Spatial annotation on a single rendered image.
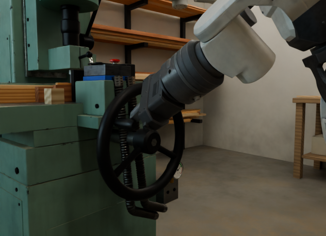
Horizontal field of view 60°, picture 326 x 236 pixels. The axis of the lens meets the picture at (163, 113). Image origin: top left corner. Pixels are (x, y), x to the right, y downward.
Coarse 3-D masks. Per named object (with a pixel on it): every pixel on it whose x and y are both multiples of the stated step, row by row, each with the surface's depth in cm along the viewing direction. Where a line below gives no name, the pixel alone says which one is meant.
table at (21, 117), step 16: (0, 112) 61; (16, 112) 63; (32, 112) 66; (48, 112) 69; (64, 112) 72; (80, 112) 75; (0, 128) 61; (16, 128) 63; (32, 128) 66; (48, 128) 69; (96, 128) 69
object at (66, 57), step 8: (56, 48) 89; (64, 48) 86; (72, 48) 85; (80, 48) 87; (88, 48) 89; (48, 56) 93; (56, 56) 90; (64, 56) 86; (72, 56) 85; (56, 64) 90; (64, 64) 87; (72, 64) 85; (80, 64) 87
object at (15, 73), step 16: (0, 0) 98; (16, 0) 94; (0, 16) 99; (16, 16) 94; (0, 32) 100; (16, 32) 95; (0, 48) 100; (16, 48) 95; (0, 64) 101; (16, 64) 95; (0, 80) 102; (16, 80) 95; (32, 80) 99; (48, 80) 104; (64, 80) 108
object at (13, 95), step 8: (0, 88) 75; (8, 88) 76; (16, 88) 78; (24, 88) 79; (32, 88) 81; (0, 96) 75; (8, 96) 76; (16, 96) 78; (24, 96) 79; (32, 96) 81
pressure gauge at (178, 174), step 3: (180, 162) 98; (180, 165) 99; (180, 168) 99; (177, 171) 98; (180, 171) 99; (177, 174) 98; (180, 174) 99; (174, 177) 96; (177, 177) 98; (171, 180) 99
